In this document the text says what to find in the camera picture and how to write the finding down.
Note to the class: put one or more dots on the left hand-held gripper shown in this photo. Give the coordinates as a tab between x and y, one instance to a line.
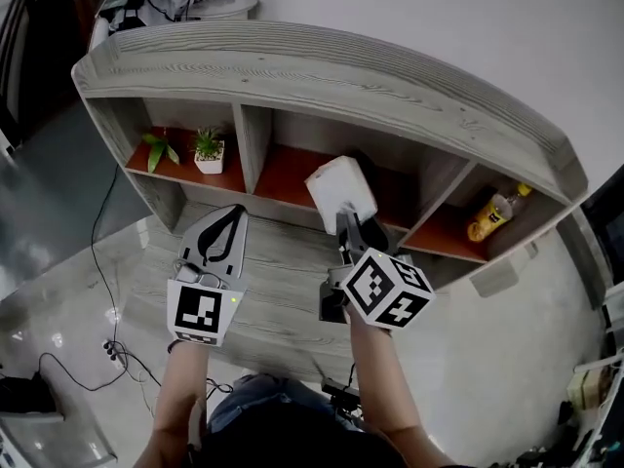
202	310

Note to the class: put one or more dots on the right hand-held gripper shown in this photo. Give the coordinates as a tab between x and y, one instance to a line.
380	285

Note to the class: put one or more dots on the white pack of tissues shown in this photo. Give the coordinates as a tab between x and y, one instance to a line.
341	183

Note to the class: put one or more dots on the grey wooden shelf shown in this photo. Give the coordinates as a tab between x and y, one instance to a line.
341	81

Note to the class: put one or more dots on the person's left forearm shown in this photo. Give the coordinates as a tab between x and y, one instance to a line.
178	407

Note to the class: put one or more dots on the person's right forearm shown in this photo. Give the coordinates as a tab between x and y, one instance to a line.
385	383

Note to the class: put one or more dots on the small plant in white pot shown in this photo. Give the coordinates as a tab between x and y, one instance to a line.
209	156

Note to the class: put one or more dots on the green leafy plant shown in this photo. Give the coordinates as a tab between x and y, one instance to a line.
158	151

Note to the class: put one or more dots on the yellow snack can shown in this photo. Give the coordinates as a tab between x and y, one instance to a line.
487	220

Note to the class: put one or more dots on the white power strip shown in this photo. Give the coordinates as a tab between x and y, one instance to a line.
112	350

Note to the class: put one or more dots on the clear bottle with yellow cap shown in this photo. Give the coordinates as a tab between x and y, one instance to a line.
518	197

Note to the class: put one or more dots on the person's blue jeans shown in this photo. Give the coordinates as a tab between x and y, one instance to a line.
273	398

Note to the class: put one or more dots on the person's dark shirt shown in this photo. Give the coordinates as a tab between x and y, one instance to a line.
292	446

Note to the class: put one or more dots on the white round table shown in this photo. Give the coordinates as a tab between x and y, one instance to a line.
224	8

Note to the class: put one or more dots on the black box on floor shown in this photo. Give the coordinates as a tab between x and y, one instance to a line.
24	398

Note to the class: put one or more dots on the pale green box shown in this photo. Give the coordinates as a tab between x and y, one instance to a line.
587	388

